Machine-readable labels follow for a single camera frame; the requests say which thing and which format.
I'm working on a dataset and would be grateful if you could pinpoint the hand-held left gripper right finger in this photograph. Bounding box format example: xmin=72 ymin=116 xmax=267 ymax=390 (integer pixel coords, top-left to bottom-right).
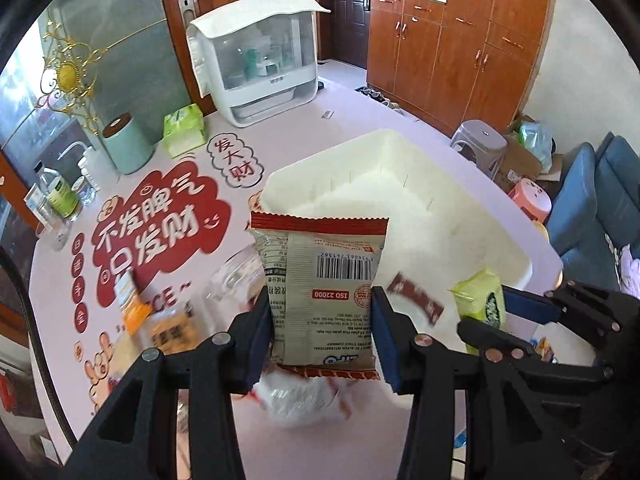
xmin=370 ymin=285 xmax=586 ymax=480

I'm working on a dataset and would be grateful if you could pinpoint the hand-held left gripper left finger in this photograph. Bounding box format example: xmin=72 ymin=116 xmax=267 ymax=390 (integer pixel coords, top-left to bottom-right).
xmin=57 ymin=285 xmax=273 ymax=480

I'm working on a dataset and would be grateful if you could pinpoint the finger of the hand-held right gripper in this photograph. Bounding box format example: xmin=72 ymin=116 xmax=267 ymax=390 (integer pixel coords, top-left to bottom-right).
xmin=456 ymin=317 xmax=618 ymax=411
xmin=501 ymin=280 xmax=640 ymax=343

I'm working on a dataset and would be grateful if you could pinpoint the yellow-green snack packet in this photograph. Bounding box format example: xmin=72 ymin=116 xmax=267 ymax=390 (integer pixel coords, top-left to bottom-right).
xmin=448 ymin=269 xmax=507 ymax=333

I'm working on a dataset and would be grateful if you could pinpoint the clear plastic snack packet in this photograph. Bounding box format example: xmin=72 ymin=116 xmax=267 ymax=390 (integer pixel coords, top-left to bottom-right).
xmin=200 ymin=245 xmax=268 ymax=322

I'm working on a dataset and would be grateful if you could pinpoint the white red-edged snack packet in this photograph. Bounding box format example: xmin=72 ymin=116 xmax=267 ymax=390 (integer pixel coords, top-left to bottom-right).
xmin=249 ymin=211 xmax=391 ymax=382

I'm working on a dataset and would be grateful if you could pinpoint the orange white oat bar packet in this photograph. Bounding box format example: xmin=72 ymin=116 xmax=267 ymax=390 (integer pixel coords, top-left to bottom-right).
xmin=114 ymin=270 xmax=152 ymax=336

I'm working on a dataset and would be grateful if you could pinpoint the white plastic storage bin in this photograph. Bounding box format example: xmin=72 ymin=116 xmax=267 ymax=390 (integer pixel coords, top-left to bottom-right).
xmin=259 ymin=129 xmax=563 ymax=341

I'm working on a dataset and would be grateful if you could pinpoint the small brown snack packet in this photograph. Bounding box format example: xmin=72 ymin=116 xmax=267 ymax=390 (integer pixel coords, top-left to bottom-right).
xmin=387 ymin=272 xmax=446 ymax=326

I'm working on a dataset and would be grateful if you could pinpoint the white crumpled snack packet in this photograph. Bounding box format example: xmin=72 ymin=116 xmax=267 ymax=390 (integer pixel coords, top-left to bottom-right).
xmin=244 ymin=364 xmax=357 ymax=429

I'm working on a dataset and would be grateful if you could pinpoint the orange snack packet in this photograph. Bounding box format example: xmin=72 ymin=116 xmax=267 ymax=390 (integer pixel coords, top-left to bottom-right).
xmin=149 ymin=309 xmax=197 ymax=357

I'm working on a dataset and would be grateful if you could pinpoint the pink plastic stool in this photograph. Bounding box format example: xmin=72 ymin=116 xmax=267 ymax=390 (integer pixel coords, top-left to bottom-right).
xmin=507 ymin=177 xmax=553 ymax=223

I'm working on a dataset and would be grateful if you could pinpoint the pink white cloth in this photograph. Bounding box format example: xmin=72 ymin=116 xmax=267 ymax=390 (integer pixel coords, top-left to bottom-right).
xmin=617 ymin=244 xmax=640 ymax=297

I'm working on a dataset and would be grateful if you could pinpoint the blue sofa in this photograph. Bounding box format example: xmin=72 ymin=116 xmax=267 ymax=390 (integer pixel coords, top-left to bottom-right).
xmin=545 ymin=132 xmax=640 ymax=307

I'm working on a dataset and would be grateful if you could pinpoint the cardboard box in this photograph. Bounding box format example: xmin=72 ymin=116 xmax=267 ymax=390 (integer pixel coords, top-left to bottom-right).
xmin=492 ymin=115 xmax=563 ymax=184

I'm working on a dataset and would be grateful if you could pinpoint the green plastic bag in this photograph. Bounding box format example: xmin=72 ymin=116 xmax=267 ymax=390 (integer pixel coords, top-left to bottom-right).
xmin=517 ymin=120 xmax=556 ymax=172

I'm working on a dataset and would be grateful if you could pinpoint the grey plastic stool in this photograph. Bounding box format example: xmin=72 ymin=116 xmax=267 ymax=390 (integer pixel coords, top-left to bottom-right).
xmin=450 ymin=120 xmax=508 ymax=181

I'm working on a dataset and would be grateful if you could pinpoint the green tissue pack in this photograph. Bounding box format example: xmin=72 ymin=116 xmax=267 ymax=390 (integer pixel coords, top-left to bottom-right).
xmin=162 ymin=104 xmax=207 ymax=157

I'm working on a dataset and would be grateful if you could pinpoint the small clear glass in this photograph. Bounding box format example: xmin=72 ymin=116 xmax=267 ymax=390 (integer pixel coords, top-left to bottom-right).
xmin=35 ymin=220 xmax=72 ymax=252

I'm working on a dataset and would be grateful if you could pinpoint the mint green canister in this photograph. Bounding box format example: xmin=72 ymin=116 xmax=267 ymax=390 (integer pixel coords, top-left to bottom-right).
xmin=102 ymin=112 xmax=156 ymax=176

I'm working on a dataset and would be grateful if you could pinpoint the white pump bottle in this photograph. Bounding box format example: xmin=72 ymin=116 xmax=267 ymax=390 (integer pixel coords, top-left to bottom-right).
xmin=57 ymin=141 xmax=121 ymax=193

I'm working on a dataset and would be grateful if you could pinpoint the white dish cabinet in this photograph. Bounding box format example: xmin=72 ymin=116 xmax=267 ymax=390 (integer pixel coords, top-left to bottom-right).
xmin=186 ymin=0 xmax=332 ymax=128

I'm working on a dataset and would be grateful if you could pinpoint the row of shoes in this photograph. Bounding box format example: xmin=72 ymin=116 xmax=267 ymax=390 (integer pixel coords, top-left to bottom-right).
xmin=355 ymin=85 xmax=417 ymax=115

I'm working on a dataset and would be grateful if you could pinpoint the clear bottle with green label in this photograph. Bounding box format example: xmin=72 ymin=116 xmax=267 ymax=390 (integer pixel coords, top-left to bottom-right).
xmin=32 ymin=161 xmax=83 ymax=221

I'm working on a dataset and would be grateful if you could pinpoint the brown wooden cabinet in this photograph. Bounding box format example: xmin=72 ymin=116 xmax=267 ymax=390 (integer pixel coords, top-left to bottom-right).
xmin=366 ymin=0 xmax=553 ymax=136

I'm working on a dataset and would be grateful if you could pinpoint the glass door with gold ornament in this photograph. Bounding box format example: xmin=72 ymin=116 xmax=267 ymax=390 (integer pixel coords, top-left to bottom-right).
xmin=0 ymin=0 xmax=198 ymax=201

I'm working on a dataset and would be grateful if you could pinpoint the brown wooden door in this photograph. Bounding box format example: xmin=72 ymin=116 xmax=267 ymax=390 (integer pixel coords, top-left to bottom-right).
xmin=327 ymin=0 xmax=381 ymax=68

